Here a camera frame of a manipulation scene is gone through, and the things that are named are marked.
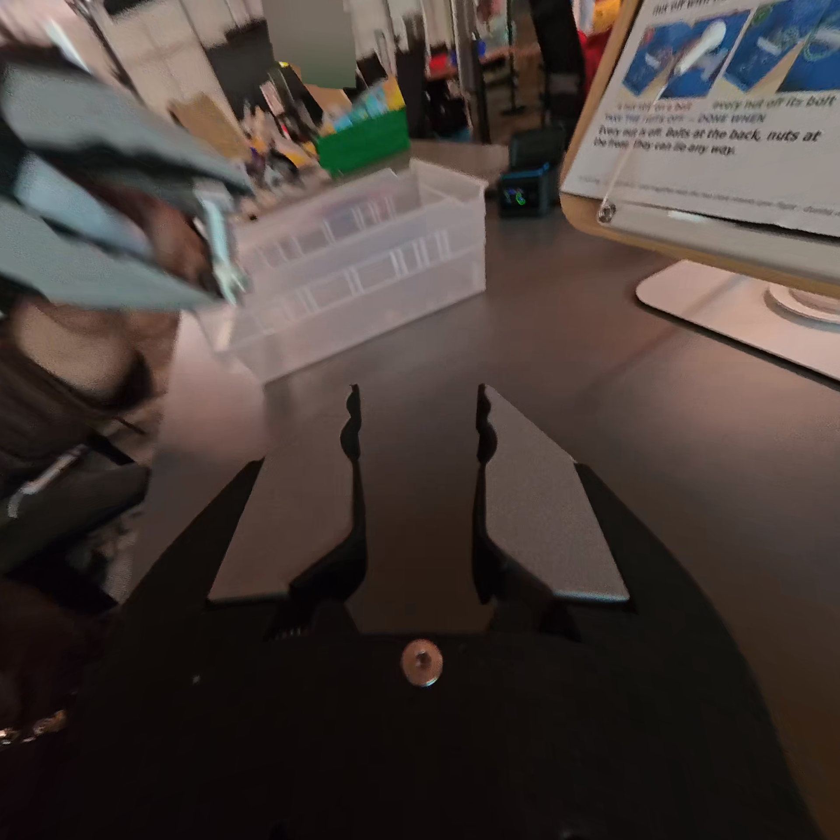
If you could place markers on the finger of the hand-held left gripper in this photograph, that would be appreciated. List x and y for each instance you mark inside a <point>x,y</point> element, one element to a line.
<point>98,124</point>
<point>79,269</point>

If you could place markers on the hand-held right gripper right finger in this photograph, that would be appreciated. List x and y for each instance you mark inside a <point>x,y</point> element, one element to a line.
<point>551,525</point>

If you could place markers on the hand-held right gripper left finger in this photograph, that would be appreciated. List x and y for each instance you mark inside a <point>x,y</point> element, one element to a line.
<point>289,525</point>

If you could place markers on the silver hex socket bolt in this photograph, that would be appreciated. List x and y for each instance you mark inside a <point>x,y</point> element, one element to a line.
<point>222,243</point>

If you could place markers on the clear plastic bin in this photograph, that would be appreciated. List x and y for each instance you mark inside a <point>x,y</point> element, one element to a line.
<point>367,275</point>

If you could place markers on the person's left forearm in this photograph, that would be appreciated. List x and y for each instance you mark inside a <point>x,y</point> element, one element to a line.
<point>59,426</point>

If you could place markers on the green plastic bin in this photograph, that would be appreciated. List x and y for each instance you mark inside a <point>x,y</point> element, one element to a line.
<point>364,144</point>

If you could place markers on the small black display device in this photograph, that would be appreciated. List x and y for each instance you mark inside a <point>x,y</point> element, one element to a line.
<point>523,193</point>

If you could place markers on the black case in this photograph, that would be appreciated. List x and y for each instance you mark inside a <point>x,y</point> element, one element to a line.
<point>538,148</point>

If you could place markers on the instruction sheet stand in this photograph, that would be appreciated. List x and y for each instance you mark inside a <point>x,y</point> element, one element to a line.
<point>709,131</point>

